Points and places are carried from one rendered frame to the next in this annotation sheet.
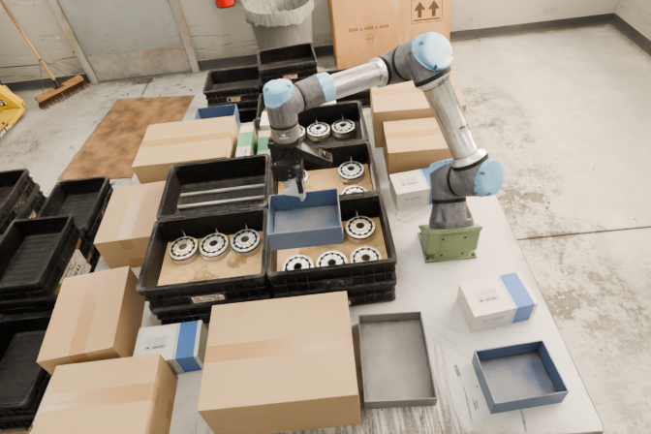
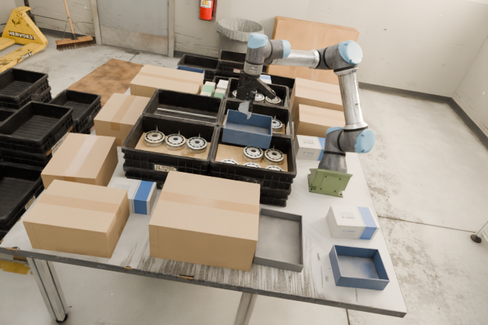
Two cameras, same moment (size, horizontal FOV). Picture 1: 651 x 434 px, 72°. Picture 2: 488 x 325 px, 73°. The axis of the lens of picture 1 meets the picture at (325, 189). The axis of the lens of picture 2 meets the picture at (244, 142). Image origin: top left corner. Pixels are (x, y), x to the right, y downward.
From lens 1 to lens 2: 0.37 m
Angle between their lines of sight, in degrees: 8
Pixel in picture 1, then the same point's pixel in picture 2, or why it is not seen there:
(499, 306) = (354, 223)
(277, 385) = (205, 223)
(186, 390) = (133, 224)
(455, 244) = (332, 183)
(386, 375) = (271, 247)
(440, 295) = (315, 212)
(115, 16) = (129, 5)
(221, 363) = (169, 202)
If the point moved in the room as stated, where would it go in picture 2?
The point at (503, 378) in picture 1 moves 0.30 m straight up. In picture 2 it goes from (347, 268) to (374, 221)
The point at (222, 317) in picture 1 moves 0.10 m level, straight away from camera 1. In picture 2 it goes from (175, 178) to (169, 162)
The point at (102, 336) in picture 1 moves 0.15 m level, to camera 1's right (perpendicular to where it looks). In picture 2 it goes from (89, 170) to (124, 175)
